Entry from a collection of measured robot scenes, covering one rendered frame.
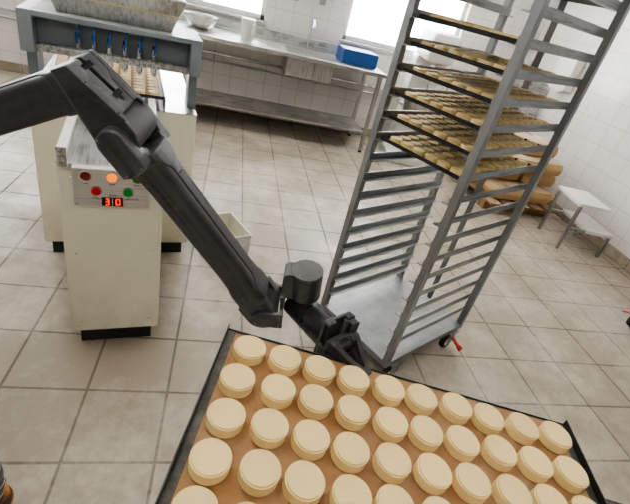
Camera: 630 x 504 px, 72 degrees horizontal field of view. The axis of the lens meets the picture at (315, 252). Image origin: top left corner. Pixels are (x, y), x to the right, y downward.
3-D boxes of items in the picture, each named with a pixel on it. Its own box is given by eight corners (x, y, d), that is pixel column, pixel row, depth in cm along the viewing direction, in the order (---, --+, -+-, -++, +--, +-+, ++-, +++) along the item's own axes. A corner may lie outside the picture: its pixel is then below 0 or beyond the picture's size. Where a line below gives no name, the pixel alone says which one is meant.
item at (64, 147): (96, 46, 292) (96, 35, 288) (101, 46, 293) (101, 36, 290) (56, 167, 139) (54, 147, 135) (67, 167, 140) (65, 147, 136)
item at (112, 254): (86, 254, 238) (74, 87, 192) (152, 254, 251) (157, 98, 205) (72, 346, 184) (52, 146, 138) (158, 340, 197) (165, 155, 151)
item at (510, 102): (489, 106, 138) (493, 96, 136) (482, 103, 139) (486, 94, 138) (568, 110, 178) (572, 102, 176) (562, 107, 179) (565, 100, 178)
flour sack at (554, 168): (503, 171, 414) (510, 156, 406) (479, 154, 447) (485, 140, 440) (561, 179, 436) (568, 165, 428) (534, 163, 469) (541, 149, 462)
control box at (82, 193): (75, 200, 150) (72, 163, 143) (148, 203, 160) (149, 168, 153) (74, 205, 148) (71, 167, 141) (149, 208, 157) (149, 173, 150)
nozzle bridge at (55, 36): (38, 76, 212) (29, -3, 194) (190, 96, 240) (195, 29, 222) (25, 94, 186) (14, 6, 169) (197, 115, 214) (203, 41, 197)
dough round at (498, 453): (501, 442, 67) (507, 434, 66) (517, 473, 63) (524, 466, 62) (473, 440, 66) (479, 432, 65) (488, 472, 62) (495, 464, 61)
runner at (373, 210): (355, 218, 193) (357, 212, 192) (351, 215, 195) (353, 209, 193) (438, 202, 233) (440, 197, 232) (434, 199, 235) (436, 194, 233)
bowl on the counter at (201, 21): (181, 26, 423) (182, 12, 417) (185, 22, 450) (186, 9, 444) (215, 34, 431) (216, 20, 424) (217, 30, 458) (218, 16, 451)
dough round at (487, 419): (484, 440, 67) (490, 432, 66) (463, 413, 70) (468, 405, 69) (505, 432, 69) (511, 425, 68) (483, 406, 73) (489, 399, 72)
